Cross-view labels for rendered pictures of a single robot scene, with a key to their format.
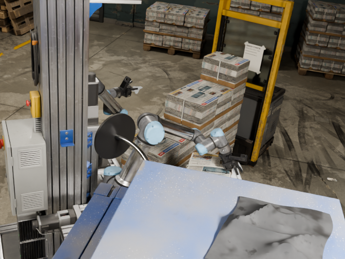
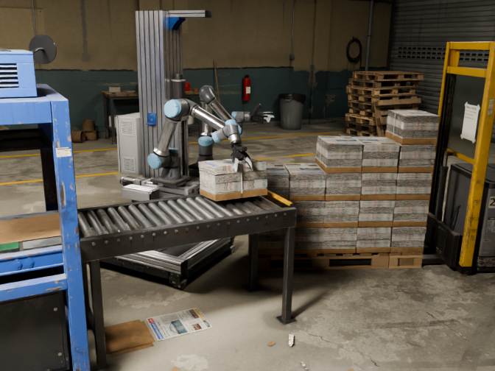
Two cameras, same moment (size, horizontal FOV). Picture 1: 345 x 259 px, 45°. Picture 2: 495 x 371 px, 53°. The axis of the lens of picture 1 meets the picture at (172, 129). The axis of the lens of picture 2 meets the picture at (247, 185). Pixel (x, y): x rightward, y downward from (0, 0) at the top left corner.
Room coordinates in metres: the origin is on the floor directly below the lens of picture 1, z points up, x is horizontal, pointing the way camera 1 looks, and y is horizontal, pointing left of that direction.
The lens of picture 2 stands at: (0.47, -2.97, 1.80)
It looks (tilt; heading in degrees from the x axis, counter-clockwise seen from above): 16 degrees down; 54
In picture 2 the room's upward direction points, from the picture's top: 1 degrees clockwise
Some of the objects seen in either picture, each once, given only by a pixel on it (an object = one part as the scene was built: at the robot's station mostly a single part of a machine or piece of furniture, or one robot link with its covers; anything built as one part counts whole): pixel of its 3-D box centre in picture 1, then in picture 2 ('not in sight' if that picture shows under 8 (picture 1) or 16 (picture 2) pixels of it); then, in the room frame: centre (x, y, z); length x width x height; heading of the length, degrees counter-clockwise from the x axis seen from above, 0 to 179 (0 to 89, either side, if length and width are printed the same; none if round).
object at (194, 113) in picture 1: (190, 108); (338, 154); (3.39, -0.14, 0.95); 0.38 x 0.29 x 0.23; 60
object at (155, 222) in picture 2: not in sight; (151, 217); (1.65, -0.30, 0.77); 0.47 x 0.05 x 0.05; 81
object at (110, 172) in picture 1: (113, 178); (169, 156); (2.10, 0.32, 0.98); 0.13 x 0.12 x 0.14; 25
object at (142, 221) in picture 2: not in sight; (141, 218); (1.59, -0.29, 0.77); 0.47 x 0.05 x 0.05; 81
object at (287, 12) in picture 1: (268, 87); (479, 160); (4.11, -0.95, 0.97); 0.09 x 0.09 x 1.75; 59
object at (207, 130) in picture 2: not in sight; (207, 118); (2.63, 0.66, 1.19); 0.15 x 0.12 x 0.55; 53
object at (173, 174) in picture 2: not in sight; (170, 171); (2.11, 0.33, 0.87); 0.15 x 0.15 x 0.10
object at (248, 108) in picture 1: (245, 116); (490, 215); (4.59, -0.85, 0.40); 0.69 x 0.55 x 0.80; 59
